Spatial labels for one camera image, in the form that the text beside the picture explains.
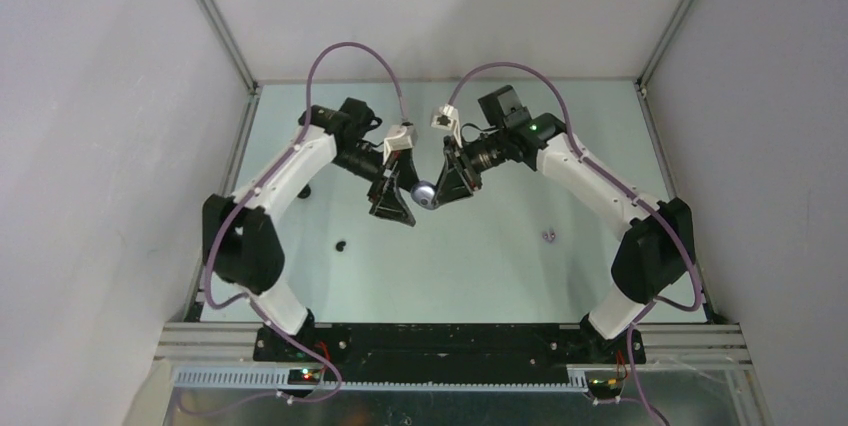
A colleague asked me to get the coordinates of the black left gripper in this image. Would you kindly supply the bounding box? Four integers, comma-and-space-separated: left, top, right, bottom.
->
331, 144, 425, 227

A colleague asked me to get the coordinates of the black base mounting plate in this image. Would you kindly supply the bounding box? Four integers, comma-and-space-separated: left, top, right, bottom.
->
253, 323, 646, 386

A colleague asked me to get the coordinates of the grey slotted cable duct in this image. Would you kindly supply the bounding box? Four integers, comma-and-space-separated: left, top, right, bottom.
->
172, 367, 590, 392

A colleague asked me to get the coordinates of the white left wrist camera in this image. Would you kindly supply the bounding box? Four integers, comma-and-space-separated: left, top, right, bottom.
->
383, 122, 418, 164

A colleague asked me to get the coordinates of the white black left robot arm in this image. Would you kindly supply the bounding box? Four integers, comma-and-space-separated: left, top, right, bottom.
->
202, 98, 418, 363

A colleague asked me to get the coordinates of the purple wireless earbud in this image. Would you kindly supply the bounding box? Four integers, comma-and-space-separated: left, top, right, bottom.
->
542, 230, 556, 243

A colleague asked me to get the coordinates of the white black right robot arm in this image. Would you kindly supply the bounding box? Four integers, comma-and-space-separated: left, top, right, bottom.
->
428, 85, 702, 364

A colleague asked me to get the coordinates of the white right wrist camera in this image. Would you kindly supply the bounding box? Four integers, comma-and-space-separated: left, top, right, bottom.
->
430, 104, 459, 131

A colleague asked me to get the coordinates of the purple earbud charging case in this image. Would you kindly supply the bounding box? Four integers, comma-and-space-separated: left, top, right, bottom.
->
410, 180, 438, 210

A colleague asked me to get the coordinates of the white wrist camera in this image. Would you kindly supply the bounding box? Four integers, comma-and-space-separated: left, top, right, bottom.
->
430, 104, 459, 131
383, 122, 418, 164

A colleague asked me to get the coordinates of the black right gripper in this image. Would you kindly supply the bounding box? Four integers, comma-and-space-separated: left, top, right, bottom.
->
433, 130, 508, 208

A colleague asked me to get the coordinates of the aluminium frame post right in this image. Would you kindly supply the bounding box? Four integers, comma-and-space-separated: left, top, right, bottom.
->
634, 0, 729, 101

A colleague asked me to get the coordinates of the aluminium frame post left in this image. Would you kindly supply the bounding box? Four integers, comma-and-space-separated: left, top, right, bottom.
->
196, 0, 259, 94

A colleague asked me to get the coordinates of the aluminium frame post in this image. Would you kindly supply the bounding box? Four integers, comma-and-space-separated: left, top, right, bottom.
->
634, 0, 729, 101
196, 0, 259, 94

